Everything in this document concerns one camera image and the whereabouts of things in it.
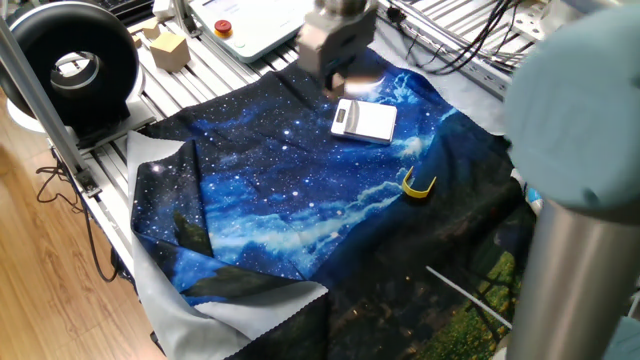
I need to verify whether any galaxy print cloth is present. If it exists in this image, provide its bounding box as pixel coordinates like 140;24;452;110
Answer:
126;47;539;360

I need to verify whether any medium wooden cube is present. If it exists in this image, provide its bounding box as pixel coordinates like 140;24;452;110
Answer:
141;18;162;41

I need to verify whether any large wooden cube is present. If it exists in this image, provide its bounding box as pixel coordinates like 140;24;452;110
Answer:
149;31;192;74

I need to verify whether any aluminium profile rail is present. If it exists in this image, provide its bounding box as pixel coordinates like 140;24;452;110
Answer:
369;0;544;99

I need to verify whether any white teach pendant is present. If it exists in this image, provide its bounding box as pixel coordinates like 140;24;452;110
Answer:
188;0;321;64

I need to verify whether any black cable bundle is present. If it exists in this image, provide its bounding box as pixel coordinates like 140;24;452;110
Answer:
387;0;531;76

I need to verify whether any white blue handheld device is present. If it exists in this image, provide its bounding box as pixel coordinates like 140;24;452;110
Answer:
509;169;545;216

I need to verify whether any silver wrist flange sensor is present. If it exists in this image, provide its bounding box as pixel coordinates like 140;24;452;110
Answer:
314;0;369;16

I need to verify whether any grey Schunk gripper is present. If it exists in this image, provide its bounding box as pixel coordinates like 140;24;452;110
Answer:
294;4;380;94

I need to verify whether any white thin rod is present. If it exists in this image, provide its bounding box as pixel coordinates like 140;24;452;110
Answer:
424;265;514;331

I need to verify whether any aluminium frame post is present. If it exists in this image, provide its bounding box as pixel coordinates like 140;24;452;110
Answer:
0;14;104;199

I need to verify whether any silver digital pocket scale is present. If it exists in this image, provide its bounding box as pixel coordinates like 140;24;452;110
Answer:
330;98;399;146

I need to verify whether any black round fan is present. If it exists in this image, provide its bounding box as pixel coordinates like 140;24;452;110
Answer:
0;1;156;139

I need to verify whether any black floor cable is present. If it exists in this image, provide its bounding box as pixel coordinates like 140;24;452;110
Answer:
34;149;124;284

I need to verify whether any yellow U-shaped plastic clip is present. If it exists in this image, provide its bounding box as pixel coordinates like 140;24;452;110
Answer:
401;165;438;200

